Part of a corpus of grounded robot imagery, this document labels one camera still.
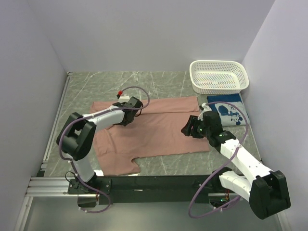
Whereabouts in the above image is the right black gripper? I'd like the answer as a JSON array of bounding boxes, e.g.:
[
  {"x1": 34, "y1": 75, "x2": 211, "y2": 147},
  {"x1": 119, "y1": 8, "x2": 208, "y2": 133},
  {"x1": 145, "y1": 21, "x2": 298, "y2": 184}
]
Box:
[{"x1": 180, "y1": 115, "x2": 211, "y2": 139}]

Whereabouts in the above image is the pink graphic t-shirt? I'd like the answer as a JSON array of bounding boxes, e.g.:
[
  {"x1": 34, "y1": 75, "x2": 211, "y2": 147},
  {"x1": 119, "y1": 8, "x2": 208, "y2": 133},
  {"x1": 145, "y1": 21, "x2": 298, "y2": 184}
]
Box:
[{"x1": 93, "y1": 96, "x2": 210, "y2": 176}]

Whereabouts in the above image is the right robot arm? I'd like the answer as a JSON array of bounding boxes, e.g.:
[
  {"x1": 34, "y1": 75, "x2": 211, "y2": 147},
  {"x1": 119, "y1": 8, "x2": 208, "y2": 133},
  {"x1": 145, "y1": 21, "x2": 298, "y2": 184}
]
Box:
[{"x1": 181, "y1": 111, "x2": 291, "y2": 219}]

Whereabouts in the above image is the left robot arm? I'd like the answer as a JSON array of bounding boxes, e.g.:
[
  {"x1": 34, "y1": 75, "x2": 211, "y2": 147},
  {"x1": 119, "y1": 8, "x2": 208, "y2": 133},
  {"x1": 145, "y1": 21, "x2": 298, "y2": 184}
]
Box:
[{"x1": 56, "y1": 97, "x2": 144, "y2": 193}]

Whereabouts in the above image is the folded blue t-shirt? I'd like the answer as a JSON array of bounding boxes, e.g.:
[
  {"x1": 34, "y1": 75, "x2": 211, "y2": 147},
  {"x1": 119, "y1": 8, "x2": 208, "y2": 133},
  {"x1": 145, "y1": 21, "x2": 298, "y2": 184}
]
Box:
[{"x1": 207, "y1": 94, "x2": 250, "y2": 127}]

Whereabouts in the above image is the white plastic basket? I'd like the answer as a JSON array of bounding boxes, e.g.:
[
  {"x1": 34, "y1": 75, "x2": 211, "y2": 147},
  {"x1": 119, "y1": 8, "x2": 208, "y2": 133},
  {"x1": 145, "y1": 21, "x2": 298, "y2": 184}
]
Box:
[{"x1": 189, "y1": 60, "x2": 249, "y2": 95}]

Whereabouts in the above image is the black base crossbar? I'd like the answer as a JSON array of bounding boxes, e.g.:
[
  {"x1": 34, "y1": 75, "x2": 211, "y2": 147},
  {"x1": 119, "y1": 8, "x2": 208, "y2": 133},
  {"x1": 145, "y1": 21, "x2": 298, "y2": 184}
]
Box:
[{"x1": 67, "y1": 175, "x2": 209, "y2": 205}]

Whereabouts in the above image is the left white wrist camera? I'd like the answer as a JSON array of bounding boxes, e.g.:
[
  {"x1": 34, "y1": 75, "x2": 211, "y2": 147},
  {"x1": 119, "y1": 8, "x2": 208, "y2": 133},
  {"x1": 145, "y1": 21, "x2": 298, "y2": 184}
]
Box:
[{"x1": 116, "y1": 90, "x2": 130, "y2": 103}]

